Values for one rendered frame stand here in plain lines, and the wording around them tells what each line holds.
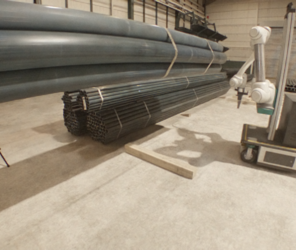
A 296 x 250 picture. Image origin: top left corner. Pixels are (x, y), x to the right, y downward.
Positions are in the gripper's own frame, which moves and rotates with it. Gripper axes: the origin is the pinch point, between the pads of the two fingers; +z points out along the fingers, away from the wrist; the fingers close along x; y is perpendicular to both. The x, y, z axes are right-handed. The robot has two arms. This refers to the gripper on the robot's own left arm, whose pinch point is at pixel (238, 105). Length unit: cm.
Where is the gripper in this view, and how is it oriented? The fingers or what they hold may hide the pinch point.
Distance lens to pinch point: 238.8
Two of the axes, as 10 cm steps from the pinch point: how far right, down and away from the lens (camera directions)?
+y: -8.6, -1.7, 4.7
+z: 0.0, 9.4, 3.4
